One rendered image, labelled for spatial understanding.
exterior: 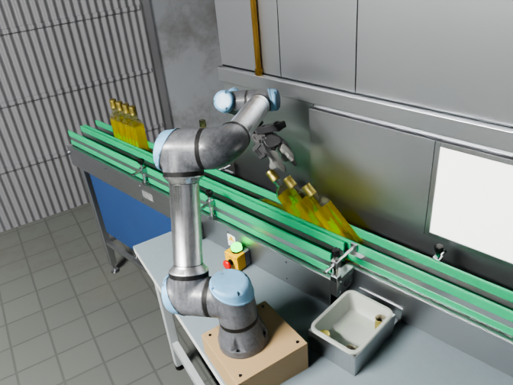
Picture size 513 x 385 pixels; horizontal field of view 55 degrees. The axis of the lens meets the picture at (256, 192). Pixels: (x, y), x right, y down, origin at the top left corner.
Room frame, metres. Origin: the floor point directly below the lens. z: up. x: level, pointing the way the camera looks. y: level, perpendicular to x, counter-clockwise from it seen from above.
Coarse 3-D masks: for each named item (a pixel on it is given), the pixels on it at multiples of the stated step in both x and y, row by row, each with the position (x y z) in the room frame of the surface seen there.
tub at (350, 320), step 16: (336, 304) 1.14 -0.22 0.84; (352, 304) 1.18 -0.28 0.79; (368, 304) 1.14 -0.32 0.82; (320, 320) 1.08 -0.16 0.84; (336, 320) 1.13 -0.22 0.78; (352, 320) 1.13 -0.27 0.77; (368, 320) 1.12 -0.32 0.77; (384, 320) 1.05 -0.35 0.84; (320, 336) 1.02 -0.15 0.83; (336, 336) 1.07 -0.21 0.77; (352, 336) 1.06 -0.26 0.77; (368, 336) 1.06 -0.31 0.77; (352, 352) 0.94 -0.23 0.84
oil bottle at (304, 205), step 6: (300, 192) 1.49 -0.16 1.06; (294, 198) 1.49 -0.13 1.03; (300, 198) 1.47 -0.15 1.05; (306, 198) 1.47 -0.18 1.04; (294, 204) 1.49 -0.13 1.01; (300, 204) 1.46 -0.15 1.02; (306, 204) 1.45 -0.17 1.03; (312, 204) 1.46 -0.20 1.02; (300, 210) 1.47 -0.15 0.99; (306, 210) 1.45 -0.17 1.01; (312, 210) 1.44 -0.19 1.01; (306, 216) 1.45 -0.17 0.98; (312, 216) 1.43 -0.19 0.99; (312, 222) 1.43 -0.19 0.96; (318, 222) 1.41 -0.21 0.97; (324, 228) 1.39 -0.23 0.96
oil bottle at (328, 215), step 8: (320, 200) 1.43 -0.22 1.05; (328, 200) 1.43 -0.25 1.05; (312, 208) 1.43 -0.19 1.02; (320, 208) 1.40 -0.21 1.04; (328, 208) 1.41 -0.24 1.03; (336, 208) 1.42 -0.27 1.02; (320, 216) 1.40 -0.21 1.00; (328, 216) 1.38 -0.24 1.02; (336, 216) 1.39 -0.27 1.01; (328, 224) 1.38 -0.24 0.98; (336, 224) 1.36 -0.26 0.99; (344, 224) 1.37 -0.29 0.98; (336, 232) 1.35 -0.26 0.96; (344, 232) 1.34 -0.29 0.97; (352, 232) 1.35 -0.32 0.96; (352, 240) 1.33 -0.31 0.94; (360, 240) 1.34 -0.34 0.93
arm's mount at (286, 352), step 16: (272, 320) 1.09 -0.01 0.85; (208, 336) 1.06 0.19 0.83; (272, 336) 1.02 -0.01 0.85; (288, 336) 1.01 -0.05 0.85; (208, 352) 1.04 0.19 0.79; (272, 352) 0.96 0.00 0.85; (288, 352) 0.95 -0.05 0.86; (304, 352) 0.97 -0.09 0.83; (224, 368) 0.93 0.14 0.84; (240, 368) 0.92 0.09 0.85; (256, 368) 0.91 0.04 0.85; (272, 368) 0.92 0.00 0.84; (288, 368) 0.94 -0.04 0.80; (304, 368) 0.97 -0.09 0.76; (240, 384) 0.87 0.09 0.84; (256, 384) 0.89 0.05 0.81; (272, 384) 0.92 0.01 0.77
